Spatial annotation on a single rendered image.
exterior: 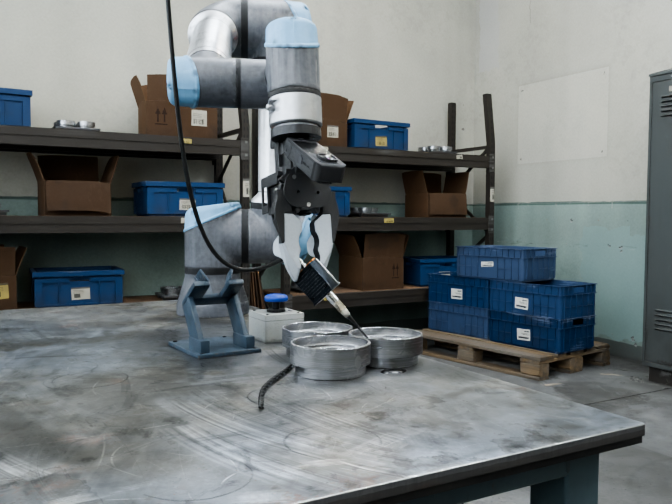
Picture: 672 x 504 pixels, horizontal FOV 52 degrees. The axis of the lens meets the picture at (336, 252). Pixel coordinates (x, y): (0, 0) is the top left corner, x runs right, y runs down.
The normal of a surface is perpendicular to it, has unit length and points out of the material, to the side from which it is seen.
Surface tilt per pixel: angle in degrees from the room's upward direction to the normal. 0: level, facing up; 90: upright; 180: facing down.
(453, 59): 90
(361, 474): 0
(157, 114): 91
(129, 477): 0
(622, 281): 90
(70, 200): 83
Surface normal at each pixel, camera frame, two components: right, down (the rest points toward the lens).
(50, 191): 0.43, -0.09
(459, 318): -0.79, 0.03
